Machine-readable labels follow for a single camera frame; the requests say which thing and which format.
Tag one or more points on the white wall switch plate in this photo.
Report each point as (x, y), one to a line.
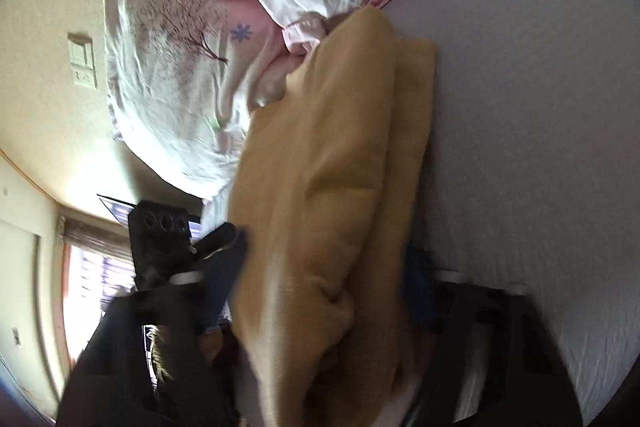
(82, 62)

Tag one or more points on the lavender bed sheet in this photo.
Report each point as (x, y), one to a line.
(531, 176)

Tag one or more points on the tan long-sleeve shirt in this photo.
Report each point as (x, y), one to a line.
(326, 189)

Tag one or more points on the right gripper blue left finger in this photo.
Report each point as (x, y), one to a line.
(221, 255)

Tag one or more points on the window with blinds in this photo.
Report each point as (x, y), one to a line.
(96, 265)

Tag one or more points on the left pink floral pillow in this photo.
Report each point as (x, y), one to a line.
(183, 79)

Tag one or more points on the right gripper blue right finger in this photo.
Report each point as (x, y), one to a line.
(420, 288)

